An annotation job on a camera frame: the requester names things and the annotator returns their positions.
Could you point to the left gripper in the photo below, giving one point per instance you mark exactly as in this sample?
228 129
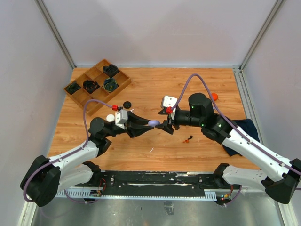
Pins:
136 125

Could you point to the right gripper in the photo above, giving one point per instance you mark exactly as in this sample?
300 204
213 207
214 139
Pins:
166 127

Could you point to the purple earbud charging case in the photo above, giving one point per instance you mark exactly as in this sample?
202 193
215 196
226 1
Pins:
153 123

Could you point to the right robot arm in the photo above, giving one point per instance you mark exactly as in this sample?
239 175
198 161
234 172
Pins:
277 176

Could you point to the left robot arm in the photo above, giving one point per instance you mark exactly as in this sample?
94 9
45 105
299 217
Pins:
48 176

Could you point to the black charging case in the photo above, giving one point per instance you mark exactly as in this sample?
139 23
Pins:
127 104

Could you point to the white charging case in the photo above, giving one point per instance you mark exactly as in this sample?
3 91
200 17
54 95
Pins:
110 118

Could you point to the orange charging case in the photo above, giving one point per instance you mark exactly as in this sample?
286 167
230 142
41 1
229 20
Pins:
214 96

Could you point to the black yellow rolled item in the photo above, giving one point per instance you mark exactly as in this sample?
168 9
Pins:
110 85

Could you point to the wooden compartment tray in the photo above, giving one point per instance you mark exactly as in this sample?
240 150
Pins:
91 103

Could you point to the black red rolled item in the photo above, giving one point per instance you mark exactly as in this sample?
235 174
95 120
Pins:
90 86

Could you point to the black rolled item top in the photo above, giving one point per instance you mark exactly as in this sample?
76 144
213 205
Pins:
110 70

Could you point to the black green rolled item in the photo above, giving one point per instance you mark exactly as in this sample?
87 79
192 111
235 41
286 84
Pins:
72 88

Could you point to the dark blue cloth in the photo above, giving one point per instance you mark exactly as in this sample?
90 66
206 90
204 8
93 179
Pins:
248 126

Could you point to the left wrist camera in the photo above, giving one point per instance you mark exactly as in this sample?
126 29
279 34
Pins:
121 118

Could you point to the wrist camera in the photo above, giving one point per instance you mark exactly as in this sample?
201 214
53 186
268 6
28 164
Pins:
168 101
121 118

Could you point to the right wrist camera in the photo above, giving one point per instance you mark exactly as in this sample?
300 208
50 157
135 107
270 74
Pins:
168 101

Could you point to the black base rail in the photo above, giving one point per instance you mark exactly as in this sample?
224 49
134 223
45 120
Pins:
155 184

